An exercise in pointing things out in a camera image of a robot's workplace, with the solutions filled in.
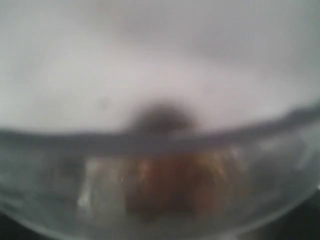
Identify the brown wooden block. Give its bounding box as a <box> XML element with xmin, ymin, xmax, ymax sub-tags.
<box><xmin>123</xmin><ymin>153</ymin><xmax>214</xmax><ymax>221</ymax></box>

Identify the clear plastic measuring jar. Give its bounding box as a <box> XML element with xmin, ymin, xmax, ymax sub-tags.
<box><xmin>0</xmin><ymin>103</ymin><xmax>320</xmax><ymax>240</ymax></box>

